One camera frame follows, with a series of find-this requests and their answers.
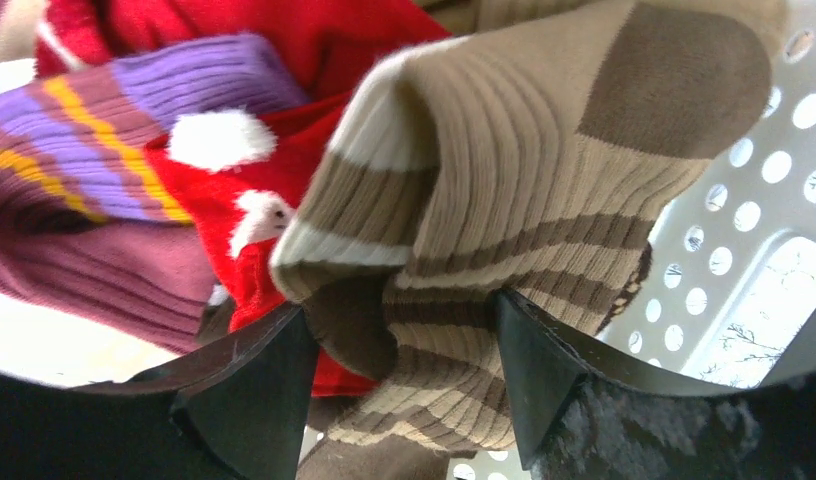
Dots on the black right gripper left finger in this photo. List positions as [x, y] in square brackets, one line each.
[233, 409]

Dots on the brown beige striped sock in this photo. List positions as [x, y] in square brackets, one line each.
[534, 154]

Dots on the beige maroon toe sock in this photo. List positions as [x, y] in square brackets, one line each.
[18, 20]

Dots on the small red sock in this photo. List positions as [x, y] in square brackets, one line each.
[241, 178]

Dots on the red santa bear sock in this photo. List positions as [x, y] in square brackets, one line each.
[326, 46]

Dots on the purple orange striped sock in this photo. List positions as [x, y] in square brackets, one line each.
[86, 225]

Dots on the white plastic basket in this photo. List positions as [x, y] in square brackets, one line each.
[731, 299]

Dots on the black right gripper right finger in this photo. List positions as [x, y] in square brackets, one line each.
[582, 409]

